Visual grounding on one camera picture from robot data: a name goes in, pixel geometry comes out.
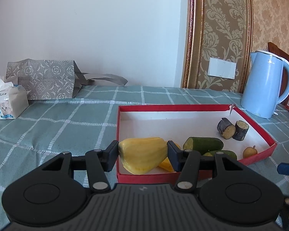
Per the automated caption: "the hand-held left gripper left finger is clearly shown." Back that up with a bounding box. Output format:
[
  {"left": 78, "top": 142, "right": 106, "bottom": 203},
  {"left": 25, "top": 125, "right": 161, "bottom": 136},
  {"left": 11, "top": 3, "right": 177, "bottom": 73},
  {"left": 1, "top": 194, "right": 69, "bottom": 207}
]
[{"left": 42, "top": 140, "right": 119, "bottom": 190}]

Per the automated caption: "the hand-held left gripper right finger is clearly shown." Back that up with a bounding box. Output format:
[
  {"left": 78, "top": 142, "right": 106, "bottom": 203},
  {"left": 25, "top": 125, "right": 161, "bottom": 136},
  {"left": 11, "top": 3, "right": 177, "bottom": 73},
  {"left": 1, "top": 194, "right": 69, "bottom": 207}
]
[{"left": 167, "top": 141, "right": 245, "bottom": 190}]

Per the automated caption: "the yellow bell pepper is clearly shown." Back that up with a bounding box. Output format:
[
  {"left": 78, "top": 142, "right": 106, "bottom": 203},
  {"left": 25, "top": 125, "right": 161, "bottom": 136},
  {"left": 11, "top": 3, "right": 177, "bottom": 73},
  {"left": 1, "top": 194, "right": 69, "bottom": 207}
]
[{"left": 118, "top": 137, "right": 168, "bottom": 175}]

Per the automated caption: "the red cardboard box lid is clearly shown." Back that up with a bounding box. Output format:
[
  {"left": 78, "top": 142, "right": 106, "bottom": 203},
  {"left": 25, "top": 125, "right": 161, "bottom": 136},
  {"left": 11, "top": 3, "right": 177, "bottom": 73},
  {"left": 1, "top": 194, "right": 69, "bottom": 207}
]
[{"left": 116, "top": 104, "right": 278, "bottom": 184}]

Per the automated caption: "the small round yellow-green fruit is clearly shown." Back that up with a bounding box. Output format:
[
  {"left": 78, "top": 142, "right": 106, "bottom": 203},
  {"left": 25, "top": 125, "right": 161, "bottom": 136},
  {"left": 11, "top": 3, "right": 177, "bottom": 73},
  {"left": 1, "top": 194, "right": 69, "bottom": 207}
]
[{"left": 242, "top": 145, "right": 258, "bottom": 159}]

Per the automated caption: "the yellow jackfruit piece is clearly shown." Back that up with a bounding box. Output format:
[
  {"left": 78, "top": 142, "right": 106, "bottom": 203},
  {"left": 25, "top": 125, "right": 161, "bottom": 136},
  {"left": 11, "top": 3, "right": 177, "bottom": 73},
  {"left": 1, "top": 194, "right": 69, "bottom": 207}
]
[{"left": 158, "top": 142, "right": 181, "bottom": 173}]

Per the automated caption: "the green cucumber piece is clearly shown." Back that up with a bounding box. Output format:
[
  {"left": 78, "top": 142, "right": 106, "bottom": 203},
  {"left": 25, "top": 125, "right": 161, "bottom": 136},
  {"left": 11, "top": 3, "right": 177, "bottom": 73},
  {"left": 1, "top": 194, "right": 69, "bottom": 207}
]
[
  {"left": 202, "top": 150, "right": 238, "bottom": 160},
  {"left": 182, "top": 137, "right": 224, "bottom": 156}
]

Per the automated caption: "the green plaid tablecloth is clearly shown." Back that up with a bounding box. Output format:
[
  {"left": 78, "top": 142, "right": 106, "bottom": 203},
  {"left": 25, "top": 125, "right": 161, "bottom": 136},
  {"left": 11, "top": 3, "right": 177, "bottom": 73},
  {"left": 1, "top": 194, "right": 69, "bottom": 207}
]
[{"left": 0, "top": 85, "right": 289, "bottom": 231}]

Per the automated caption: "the dark purple sugarcane piece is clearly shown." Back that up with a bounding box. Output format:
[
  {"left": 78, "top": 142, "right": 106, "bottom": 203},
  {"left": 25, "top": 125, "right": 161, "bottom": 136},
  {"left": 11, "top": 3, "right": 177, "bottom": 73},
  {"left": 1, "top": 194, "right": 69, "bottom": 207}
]
[
  {"left": 232, "top": 120, "right": 250, "bottom": 141},
  {"left": 217, "top": 117, "right": 236, "bottom": 140}
]

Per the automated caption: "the light blue electric kettle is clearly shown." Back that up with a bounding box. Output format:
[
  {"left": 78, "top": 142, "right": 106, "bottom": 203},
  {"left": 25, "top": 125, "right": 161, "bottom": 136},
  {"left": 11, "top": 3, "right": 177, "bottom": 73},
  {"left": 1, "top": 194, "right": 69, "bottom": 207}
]
[{"left": 240, "top": 50, "right": 289, "bottom": 119}]

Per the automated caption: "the wooden chair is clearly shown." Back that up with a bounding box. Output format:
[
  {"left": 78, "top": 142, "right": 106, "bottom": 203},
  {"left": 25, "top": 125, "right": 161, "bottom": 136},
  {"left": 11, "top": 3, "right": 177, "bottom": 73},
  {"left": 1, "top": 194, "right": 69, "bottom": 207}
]
[{"left": 267, "top": 42, "right": 289, "bottom": 106}]

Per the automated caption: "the grey patterned paper bag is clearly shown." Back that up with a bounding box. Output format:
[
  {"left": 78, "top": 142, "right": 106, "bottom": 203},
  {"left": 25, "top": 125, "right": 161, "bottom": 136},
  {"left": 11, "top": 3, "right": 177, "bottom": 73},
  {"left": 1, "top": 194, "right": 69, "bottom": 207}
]
[{"left": 6, "top": 58, "right": 128, "bottom": 101}]

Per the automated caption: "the white tissue pack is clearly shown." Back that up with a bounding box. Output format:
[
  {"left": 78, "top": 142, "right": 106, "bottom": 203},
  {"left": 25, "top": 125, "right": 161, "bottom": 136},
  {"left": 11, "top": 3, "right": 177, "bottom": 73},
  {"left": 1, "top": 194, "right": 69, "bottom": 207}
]
[{"left": 0, "top": 74, "right": 29, "bottom": 120}]

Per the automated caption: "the white wall switch panel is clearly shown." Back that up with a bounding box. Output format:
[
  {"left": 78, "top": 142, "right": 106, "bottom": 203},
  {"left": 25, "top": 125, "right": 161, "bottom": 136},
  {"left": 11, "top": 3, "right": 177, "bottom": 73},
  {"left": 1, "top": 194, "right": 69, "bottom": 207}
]
[{"left": 208, "top": 57, "right": 237, "bottom": 79}]

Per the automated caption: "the gold ornate wall frame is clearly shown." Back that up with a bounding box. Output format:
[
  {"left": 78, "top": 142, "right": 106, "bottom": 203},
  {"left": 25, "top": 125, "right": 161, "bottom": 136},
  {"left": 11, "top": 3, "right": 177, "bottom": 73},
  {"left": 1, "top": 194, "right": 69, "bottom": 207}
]
[{"left": 181, "top": 0, "right": 254, "bottom": 93}]

